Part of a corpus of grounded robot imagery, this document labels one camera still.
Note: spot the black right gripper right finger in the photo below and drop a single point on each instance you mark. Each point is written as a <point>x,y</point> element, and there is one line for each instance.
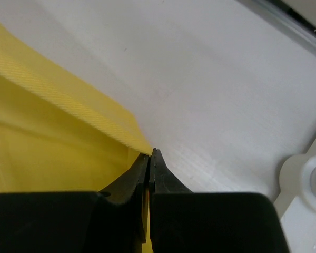
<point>185,221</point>

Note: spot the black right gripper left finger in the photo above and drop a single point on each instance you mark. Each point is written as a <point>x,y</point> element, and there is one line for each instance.
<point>111,220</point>

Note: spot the yellow trousers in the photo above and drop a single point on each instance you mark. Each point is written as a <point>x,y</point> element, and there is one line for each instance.
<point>57,133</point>

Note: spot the white clothes rack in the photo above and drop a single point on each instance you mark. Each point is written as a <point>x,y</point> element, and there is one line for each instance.
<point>297,181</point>

